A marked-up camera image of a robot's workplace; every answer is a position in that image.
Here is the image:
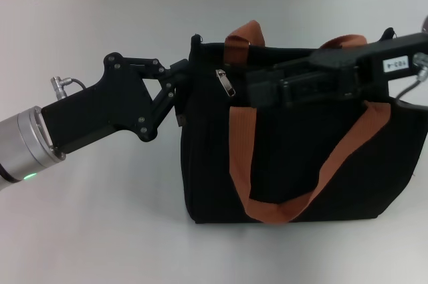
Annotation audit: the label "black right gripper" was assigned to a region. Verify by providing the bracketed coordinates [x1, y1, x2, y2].
[247, 32, 428, 108]

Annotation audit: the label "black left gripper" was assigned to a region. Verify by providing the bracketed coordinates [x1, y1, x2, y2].
[41, 51, 189, 154]

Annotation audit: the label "right gripper cable with plug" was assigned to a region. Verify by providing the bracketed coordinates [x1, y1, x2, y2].
[396, 51, 428, 101]

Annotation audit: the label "black food bag orange handles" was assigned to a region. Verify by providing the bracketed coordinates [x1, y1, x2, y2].
[174, 19, 428, 225]

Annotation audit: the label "left gripper cable with plug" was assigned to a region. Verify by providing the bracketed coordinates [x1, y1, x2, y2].
[49, 76, 90, 93]

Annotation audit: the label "silver zipper pull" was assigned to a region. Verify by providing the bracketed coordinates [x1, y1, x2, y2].
[215, 69, 236, 98]

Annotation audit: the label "gripper cable with plug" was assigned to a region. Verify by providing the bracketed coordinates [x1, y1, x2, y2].
[396, 51, 428, 101]
[49, 76, 90, 93]

